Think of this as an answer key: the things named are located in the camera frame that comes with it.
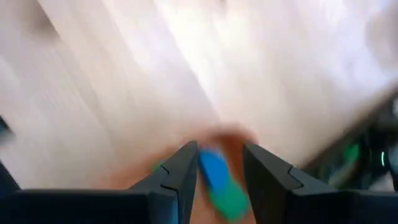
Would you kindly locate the orange plastic bin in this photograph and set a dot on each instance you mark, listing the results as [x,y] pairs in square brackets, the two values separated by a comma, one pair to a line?
[230,138]

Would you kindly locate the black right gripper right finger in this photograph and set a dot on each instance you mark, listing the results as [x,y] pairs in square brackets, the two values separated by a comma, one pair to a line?
[273,186]

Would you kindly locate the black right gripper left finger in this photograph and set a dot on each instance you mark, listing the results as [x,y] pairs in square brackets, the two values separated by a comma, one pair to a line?
[174,177]

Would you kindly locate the blue cube block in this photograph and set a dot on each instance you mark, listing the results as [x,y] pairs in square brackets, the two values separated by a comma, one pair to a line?
[214,169]

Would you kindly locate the green half-round block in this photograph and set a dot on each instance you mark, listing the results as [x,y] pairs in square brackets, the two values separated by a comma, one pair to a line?
[231,202]

